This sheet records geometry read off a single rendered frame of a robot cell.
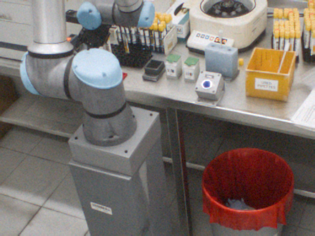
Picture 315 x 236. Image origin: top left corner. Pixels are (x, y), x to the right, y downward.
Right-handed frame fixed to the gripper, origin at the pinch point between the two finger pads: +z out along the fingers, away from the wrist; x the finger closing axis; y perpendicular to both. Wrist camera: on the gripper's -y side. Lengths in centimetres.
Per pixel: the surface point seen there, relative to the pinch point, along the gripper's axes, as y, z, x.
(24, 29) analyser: -19.4, 0.1, -4.5
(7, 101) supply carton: -45, 113, 46
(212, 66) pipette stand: 41.9, -23.0, 7.5
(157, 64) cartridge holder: 25.7, -11.9, 5.4
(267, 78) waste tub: 58, -37, 0
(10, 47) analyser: -23.1, 12.3, -4.2
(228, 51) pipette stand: 43, -31, 8
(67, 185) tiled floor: 15, 98, 12
